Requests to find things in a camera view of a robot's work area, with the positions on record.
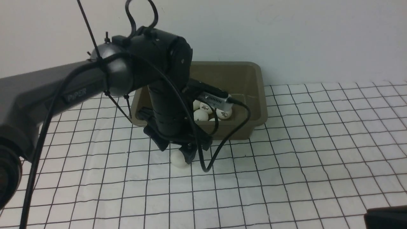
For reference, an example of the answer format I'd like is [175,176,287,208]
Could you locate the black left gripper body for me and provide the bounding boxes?
[137,80,196,145]

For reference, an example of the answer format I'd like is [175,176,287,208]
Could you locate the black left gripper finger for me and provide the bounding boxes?
[143,126,170,152]
[179,143,197,165]

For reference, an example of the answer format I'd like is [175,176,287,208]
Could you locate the plain white ball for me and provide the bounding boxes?
[170,149,188,168]

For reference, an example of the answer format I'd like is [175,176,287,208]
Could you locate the white ball with logo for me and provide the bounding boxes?
[199,102,213,115]

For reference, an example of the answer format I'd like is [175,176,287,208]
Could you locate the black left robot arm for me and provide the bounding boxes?
[1,26,212,208]

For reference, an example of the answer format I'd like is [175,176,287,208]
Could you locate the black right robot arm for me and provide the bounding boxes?
[363,205,407,229]

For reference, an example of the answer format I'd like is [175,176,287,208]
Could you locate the olive plastic bin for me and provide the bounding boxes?
[131,61,268,141]

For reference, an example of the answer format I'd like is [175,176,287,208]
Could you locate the white black-grid tablecloth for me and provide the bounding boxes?
[0,81,407,229]

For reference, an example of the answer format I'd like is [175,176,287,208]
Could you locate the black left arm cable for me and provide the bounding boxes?
[19,0,252,229]

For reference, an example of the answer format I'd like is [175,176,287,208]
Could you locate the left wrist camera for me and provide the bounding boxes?
[184,79,232,111]

